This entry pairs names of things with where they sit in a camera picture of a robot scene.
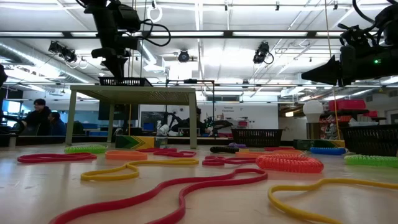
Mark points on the pale green metal riser shelf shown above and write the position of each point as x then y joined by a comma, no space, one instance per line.
133,95

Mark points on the background black robot arm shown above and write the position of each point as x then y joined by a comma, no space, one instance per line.
183,119

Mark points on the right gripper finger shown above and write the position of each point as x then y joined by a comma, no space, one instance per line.
326,73

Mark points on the white camera device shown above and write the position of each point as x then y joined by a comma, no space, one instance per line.
163,130

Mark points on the white post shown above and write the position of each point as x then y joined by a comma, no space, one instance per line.
12,142

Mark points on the small red storage bin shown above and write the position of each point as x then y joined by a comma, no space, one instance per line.
370,114

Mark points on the red rubber band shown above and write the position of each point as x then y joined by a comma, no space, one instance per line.
182,202
270,149
46,159
209,162
160,153

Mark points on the yellow Crayola crayon box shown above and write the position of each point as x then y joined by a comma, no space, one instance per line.
133,142
317,144

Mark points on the white bulb table lamp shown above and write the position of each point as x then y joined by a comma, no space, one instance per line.
313,110

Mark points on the large red storage bin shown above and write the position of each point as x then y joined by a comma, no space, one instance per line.
346,105

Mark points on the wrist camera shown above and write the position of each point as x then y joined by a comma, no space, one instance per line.
354,35
129,17

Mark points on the person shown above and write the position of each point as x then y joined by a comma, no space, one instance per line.
38,119
57,127

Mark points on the black monitor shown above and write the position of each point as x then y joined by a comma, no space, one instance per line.
124,112

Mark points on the yellow rubber band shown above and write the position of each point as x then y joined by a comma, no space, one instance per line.
271,194
244,150
192,161

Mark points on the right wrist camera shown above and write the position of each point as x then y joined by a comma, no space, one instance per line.
354,35

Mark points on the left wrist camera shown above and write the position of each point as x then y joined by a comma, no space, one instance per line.
129,17

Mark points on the silver ventilation duct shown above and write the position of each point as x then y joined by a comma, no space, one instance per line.
31,59

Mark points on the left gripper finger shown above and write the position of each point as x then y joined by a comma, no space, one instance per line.
107,63
119,67

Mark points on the white plastic tub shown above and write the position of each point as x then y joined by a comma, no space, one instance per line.
362,123

